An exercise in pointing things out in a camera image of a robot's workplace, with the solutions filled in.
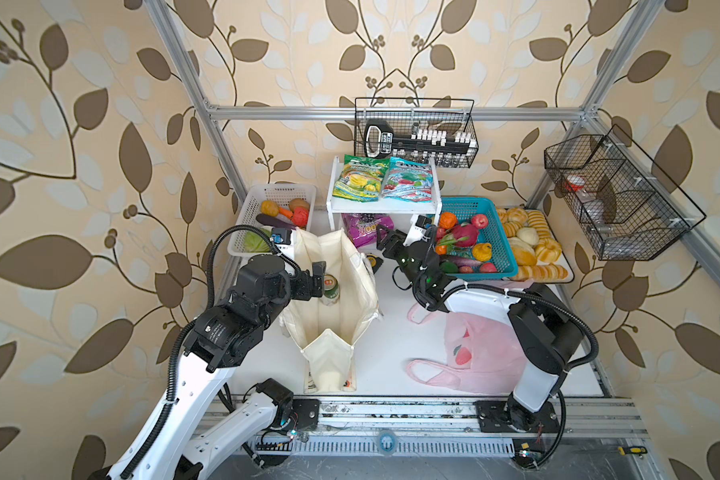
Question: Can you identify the white plastic vegetable basket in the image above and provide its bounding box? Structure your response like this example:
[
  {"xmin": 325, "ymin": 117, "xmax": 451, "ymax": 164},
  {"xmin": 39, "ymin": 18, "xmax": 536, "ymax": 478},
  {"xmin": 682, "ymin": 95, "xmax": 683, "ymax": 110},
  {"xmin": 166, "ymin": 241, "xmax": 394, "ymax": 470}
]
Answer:
[{"xmin": 227, "ymin": 183, "xmax": 317, "ymax": 257}]

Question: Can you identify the yellow black screwdriver right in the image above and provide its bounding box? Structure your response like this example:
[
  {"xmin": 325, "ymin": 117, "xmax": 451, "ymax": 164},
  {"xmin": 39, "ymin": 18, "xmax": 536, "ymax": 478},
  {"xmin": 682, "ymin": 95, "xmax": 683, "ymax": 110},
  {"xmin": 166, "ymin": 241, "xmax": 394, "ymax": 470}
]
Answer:
[{"xmin": 617, "ymin": 446, "xmax": 648, "ymax": 457}]

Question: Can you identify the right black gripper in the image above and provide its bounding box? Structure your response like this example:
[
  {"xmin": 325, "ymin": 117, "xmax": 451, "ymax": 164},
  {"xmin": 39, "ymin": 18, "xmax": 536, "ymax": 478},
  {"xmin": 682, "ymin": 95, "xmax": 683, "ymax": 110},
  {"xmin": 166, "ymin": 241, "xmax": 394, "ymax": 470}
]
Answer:
[{"xmin": 378, "ymin": 223, "xmax": 422, "ymax": 292}]

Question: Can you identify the red tomato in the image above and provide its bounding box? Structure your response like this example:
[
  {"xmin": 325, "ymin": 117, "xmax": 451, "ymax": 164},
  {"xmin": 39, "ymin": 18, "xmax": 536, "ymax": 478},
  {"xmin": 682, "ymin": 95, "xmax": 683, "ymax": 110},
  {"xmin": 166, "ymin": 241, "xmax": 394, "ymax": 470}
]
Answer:
[{"xmin": 291, "ymin": 207, "xmax": 309, "ymax": 229}]

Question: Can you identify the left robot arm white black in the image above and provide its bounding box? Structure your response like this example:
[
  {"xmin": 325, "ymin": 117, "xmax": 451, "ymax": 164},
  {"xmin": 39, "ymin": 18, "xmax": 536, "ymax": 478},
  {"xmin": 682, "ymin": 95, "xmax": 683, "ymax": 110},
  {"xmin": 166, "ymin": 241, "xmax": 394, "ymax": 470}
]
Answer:
[{"xmin": 91, "ymin": 225, "xmax": 326, "ymax": 479}]

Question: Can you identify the red apple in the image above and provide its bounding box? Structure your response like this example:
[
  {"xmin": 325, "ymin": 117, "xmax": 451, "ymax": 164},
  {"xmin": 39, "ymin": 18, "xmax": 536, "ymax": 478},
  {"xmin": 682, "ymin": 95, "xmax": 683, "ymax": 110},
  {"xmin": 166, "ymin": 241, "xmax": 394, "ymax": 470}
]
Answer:
[{"xmin": 470, "ymin": 214, "xmax": 490, "ymax": 230}]

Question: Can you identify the teal plastic fruit basket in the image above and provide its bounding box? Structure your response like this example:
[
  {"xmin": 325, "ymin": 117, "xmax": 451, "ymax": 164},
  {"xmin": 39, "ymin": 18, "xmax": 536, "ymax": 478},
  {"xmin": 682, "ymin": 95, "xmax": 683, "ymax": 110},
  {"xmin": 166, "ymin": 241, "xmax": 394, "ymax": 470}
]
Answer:
[{"xmin": 442, "ymin": 196, "xmax": 518, "ymax": 281}]

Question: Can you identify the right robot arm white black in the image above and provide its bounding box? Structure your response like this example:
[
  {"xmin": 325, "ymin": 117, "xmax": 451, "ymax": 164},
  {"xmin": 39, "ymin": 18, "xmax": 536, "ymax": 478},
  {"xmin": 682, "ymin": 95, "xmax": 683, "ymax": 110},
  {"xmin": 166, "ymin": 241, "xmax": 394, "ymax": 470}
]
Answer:
[{"xmin": 376, "ymin": 227, "xmax": 599, "ymax": 470}]

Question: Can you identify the black wire basket wall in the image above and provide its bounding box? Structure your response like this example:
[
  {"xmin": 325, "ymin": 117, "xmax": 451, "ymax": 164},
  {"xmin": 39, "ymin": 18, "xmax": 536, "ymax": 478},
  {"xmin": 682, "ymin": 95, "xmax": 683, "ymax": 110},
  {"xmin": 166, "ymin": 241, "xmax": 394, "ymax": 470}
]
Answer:
[
  {"xmin": 544, "ymin": 124, "xmax": 707, "ymax": 262},
  {"xmin": 354, "ymin": 96, "xmax": 479, "ymax": 169}
]

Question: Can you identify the plastic bottle red cap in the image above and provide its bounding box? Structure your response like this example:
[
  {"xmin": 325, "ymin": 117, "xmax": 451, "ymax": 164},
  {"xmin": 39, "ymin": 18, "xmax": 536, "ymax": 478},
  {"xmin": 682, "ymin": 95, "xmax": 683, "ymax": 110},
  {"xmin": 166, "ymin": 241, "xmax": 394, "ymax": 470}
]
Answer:
[{"xmin": 564, "ymin": 175, "xmax": 608, "ymax": 234}]

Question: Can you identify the purple grape candy bag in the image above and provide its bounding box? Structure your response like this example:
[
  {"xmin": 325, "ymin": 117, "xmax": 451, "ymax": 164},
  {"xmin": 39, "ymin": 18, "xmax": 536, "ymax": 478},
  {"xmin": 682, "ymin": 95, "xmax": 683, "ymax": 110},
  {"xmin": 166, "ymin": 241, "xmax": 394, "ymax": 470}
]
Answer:
[{"xmin": 342, "ymin": 213, "xmax": 394, "ymax": 247}]

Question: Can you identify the yellow pear fruit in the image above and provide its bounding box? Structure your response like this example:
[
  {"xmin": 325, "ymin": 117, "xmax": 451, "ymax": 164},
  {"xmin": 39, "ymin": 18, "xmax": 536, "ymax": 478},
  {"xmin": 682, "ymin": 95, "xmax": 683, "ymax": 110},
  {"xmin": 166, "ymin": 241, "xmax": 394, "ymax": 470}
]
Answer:
[{"xmin": 471, "ymin": 243, "xmax": 493, "ymax": 263}]

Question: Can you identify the yellow green snack bag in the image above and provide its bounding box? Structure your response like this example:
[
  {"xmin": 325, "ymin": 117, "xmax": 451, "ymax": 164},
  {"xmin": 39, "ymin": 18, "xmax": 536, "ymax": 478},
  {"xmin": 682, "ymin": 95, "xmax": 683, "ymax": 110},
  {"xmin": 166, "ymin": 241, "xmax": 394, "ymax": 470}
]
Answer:
[{"xmin": 332, "ymin": 155, "xmax": 390, "ymax": 203}]

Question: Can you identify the brown potato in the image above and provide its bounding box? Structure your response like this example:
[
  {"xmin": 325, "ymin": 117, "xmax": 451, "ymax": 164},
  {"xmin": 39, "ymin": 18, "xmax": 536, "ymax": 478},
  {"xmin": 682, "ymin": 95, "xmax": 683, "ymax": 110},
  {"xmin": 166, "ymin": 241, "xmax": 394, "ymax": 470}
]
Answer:
[{"xmin": 260, "ymin": 200, "xmax": 280, "ymax": 217}]

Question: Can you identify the cream canvas tote bag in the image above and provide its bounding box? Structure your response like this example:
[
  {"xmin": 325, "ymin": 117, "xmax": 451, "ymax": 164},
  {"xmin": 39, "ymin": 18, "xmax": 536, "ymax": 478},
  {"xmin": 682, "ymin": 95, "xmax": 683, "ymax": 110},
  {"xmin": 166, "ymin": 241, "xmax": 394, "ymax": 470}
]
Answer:
[{"xmin": 279, "ymin": 230, "xmax": 380, "ymax": 393}]

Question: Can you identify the white two-tier shelf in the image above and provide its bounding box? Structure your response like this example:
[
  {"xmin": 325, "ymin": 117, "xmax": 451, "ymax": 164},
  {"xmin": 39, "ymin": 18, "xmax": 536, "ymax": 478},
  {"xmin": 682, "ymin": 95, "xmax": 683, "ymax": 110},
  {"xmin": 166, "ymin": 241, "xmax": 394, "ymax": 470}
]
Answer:
[{"xmin": 325, "ymin": 156, "xmax": 442, "ymax": 230}]

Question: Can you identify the pink plastic grocery bag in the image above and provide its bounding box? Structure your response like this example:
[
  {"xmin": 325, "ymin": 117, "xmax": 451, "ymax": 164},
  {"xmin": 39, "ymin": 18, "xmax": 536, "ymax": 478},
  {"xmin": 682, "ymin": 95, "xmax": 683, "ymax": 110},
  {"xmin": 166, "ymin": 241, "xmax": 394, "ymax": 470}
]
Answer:
[{"xmin": 406, "ymin": 289, "xmax": 558, "ymax": 401}]

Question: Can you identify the purple eggplant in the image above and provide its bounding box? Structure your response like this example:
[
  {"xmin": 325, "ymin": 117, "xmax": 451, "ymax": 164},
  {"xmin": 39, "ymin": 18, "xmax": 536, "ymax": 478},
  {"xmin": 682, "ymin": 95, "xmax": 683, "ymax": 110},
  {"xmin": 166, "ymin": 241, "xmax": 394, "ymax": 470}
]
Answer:
[{"xmin": 256, "ymin": 214, "xmax": 296, "ymax": 230}]

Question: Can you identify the white bread tray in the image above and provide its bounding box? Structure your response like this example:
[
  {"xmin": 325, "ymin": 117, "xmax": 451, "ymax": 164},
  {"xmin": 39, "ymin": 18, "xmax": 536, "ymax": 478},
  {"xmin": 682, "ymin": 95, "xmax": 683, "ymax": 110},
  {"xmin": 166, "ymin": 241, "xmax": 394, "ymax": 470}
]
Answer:
[{"xmin": 497, "ymin": 207, "xmax": 574, "ymax": 284}]

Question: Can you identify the black wire basket right wall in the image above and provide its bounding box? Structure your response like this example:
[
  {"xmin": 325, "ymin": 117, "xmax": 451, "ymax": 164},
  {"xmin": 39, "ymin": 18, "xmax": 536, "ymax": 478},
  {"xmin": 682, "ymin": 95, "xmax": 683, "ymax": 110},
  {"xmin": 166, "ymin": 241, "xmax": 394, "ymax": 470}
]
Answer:
[{"xmin": 544, "ymin": 124, "xmax": 707, "ymax": 262}]

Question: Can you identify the teal red snack bag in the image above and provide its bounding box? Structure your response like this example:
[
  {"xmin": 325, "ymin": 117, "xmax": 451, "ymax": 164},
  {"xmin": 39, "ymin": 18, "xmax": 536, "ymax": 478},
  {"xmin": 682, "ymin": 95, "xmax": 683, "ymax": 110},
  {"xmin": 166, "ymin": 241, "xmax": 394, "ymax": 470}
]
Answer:
[{"xmin": 381, "ymin": 157, "xmax": 434, "ymax": 203}]

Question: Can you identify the black wire basket back wall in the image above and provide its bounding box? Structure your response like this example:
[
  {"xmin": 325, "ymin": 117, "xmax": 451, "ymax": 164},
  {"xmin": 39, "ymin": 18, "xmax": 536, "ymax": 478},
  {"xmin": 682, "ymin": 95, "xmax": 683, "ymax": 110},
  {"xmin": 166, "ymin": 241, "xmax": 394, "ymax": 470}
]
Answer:
[{"xmin": 354, "ymin": 96, "xmax": 479, "ymax": 169}]

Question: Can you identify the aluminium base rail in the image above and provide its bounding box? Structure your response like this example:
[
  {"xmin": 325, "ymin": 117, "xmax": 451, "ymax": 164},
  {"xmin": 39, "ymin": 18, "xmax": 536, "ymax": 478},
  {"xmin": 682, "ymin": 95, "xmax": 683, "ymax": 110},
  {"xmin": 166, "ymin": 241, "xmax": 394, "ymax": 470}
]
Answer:
[{"xmin": 243, "ymin": 396, "xmax": 649, "ymax": 458}]

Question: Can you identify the yellow black tape measure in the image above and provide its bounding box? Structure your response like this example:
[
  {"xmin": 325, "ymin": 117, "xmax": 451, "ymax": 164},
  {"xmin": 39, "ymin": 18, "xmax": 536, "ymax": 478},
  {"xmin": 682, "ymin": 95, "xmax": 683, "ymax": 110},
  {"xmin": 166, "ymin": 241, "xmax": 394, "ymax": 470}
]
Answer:
[{"xmin": 366, "ymin": 254, "xmax": 383, "ymax": 274}]

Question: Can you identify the orange fruit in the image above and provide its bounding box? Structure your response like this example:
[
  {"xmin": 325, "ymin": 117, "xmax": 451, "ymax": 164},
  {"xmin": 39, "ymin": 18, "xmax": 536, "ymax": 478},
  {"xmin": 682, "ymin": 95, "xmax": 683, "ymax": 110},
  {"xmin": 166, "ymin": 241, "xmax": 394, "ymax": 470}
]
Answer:
[{"xmin": 438, "ymin": 211, "xmax": 459, "ymax": 231}]

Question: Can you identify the green cabbage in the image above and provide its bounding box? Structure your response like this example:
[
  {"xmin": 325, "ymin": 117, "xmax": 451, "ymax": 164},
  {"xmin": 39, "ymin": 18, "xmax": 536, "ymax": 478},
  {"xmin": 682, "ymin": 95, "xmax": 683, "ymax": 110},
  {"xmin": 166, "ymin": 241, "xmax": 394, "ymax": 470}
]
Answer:
[{"xmin": 243, "ymin": 232, "xmax": 270, "ymax": 254}]

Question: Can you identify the pink dragon fruit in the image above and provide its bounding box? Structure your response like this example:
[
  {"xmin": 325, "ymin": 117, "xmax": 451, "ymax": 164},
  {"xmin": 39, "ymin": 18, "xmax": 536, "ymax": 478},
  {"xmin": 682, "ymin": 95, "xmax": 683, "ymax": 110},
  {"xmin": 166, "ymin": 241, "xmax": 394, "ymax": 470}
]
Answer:
[{"xmin": 451, "ymin": 224, "xmax": 480, "ymax": 248}]

